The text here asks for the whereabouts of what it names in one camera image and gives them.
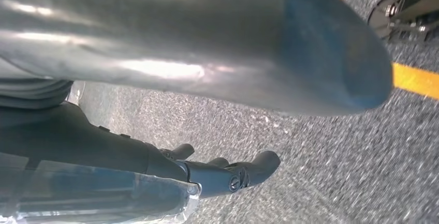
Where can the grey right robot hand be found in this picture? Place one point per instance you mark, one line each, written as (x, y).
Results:
(171, 27)

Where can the black robot foot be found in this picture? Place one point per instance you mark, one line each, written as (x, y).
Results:
(411, 3)

